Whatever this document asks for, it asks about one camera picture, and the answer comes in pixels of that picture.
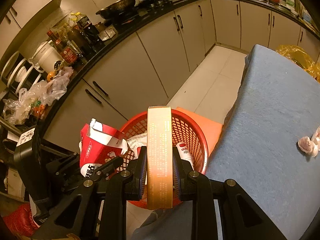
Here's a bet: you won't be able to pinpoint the large dark oil bottle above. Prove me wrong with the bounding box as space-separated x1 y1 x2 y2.
72 12 105 50

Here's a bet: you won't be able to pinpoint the blue tablecloth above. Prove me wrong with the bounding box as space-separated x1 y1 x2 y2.
197 44 320 240

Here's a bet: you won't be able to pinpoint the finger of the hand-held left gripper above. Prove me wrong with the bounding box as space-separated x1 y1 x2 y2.
47 152 81 178
61 156 125 193

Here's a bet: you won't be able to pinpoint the person's grey trouser leg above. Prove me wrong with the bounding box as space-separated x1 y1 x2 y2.
129 205 198 240

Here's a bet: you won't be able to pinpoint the tan cardboard box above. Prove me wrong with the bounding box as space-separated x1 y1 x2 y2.
146 106 173 210

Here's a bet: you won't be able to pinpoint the small packet on counter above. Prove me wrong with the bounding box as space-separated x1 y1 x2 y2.
99 26 118 42

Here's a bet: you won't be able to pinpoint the gas stove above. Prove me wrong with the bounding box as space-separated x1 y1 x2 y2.
105 0 175 24

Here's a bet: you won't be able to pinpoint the white electric kettle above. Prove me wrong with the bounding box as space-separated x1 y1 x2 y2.
29 41 64 73

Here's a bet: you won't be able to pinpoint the blue and white jug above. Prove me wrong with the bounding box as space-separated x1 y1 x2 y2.
301 5 313 22

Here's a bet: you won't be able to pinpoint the orange plastic stool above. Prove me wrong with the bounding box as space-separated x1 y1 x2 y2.
176 107 223 155

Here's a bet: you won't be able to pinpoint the red snack packet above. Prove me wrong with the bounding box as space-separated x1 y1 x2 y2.
79 118 128 178

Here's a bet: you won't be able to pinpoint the clear plastic bags on counter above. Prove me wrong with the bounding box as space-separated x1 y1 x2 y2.
2 66 74 125

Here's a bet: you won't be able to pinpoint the dark frying wok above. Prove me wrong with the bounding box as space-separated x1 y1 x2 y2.
96 0 137 19

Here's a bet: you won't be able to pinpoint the sauce bottle with red label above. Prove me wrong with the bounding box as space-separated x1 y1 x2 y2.
47 30 80 67

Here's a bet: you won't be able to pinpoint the dish rack with plates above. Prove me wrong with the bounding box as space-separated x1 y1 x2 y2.
0 51 43 95

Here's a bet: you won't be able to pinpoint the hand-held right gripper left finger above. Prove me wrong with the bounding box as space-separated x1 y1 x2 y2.
31 146 148 240

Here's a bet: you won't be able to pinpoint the black kitchen countertop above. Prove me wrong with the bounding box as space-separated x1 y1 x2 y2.
0 0 320 153

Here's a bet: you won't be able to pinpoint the grey kitchen base cabinets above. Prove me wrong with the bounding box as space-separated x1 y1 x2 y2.
42 0 320 155

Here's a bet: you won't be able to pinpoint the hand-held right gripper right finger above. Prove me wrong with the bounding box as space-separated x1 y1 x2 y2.
172 147 288 240

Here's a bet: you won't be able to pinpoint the red plastic basket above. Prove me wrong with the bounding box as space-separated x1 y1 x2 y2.
110 109 209 209

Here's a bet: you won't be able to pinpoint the white tube with red label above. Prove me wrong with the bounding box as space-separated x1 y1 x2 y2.
176 142 194 170

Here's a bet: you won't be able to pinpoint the yellow plastic bag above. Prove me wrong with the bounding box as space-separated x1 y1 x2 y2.
275 44 320 83

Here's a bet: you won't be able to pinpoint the grey wall cabinet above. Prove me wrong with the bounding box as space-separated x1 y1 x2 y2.
0 0 64 55

